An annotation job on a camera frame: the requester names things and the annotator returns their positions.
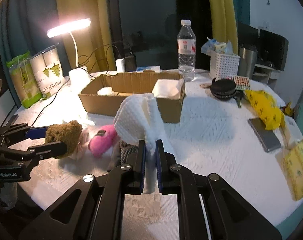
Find brown plush bear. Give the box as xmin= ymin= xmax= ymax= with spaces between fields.
xmin=45 ymin=120 xmax=83 ymax=159

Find green tissue pack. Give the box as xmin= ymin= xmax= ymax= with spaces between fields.
xmin=6 ymin=51 xmax=43 ymax=108

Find black power adapter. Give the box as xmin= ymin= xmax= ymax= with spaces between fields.
xmin=124 ymin=51 xmax=137 ymax=72

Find white plastic basket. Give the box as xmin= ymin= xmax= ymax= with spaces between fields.
xmin=209 ymin=51 xmax=240 ymax=80

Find paper cup package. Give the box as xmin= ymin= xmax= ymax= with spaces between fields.
xmin=29 ymin=45 xmax=65 ymax=99

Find grey dotted gloves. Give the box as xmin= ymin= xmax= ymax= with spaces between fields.
xmin=107 ymin=139 xmax=138 ymax=172

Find black monitor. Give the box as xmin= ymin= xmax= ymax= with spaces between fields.
xmin=237 ymin=22 xmax=289 ymax=71

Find yellow tissue pack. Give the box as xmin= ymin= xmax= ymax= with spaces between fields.
xmin=284 ymin=140 xmax=303 ymax=201

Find brown cardboard box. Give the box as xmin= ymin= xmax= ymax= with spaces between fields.
xmin=77 ymin=70 xmax=187 ymax=124

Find black lamp cable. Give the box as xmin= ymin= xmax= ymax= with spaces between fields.
xmin=31 ymin=41 xmax=132 ymax=127

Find black round case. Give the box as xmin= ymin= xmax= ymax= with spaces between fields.
xmin=209 ymin=79 xmax=237 ymax=101

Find white towel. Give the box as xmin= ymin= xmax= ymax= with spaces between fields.
xmin=114 ymin=94 xmax=174 ymax=194

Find clear water bottle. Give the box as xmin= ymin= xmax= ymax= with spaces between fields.
xmin=177 ymin=20 xmax=196 ymax=82

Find white fluffy ball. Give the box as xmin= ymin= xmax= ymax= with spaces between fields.
xmin=97 ymin=87 xmax=117 ymax=96

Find grey smartphone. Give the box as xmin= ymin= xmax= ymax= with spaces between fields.
xmin=248 ymin=118 xmax=281 ymax=152

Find white charger plug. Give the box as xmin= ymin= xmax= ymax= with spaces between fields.
xmin=115 ymin=58 xmax=126 ymax=73

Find colourful patterned card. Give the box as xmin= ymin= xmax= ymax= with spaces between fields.
xmin=233 ymin=76 xmax=251 ymax=91

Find steel thermos cup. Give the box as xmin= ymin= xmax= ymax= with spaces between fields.
xmin=238 ymin=44 xmax=258 ymax=79

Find white desk lamp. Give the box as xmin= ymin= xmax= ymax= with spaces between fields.
xmin=47 ymin=18 xmax=91 ymax=94

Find pink plush toy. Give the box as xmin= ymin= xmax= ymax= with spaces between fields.
xmin=88 ymin=125 xmax=120 ymax=158

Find yellow printed bag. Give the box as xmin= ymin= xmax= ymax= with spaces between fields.
xmin=245 ymin=90 xmax=285 ymax=131

